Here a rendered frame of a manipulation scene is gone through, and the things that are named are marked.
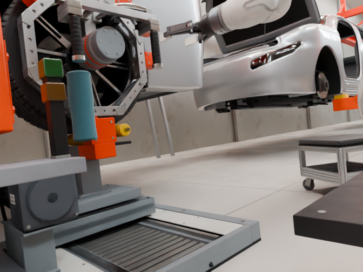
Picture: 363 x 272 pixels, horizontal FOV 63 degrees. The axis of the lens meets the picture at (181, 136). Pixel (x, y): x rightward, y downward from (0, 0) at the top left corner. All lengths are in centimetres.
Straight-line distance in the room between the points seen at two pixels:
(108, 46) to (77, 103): 26
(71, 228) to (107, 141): 37
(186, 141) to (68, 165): 628
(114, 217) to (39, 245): 41
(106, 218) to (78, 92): 55
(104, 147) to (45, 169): 73
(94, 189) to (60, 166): 87
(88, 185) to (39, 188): 50
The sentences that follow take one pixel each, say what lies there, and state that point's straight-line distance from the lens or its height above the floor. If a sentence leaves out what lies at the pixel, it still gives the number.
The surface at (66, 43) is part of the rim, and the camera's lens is 143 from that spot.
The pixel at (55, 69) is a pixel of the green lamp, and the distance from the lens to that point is 68.
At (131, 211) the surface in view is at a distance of 142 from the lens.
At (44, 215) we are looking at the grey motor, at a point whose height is 27.
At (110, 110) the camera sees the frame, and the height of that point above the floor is 60.
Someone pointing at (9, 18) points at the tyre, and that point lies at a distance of 136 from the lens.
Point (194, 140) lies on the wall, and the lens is 704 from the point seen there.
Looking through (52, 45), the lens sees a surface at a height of 94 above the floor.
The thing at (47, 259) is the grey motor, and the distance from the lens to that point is 108.
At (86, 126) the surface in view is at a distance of 113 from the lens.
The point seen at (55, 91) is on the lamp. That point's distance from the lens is 67.
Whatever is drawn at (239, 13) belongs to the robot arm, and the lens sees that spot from 95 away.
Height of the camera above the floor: 48
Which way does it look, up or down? 1 degrees down
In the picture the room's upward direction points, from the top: 6 degrees counter-clockwise
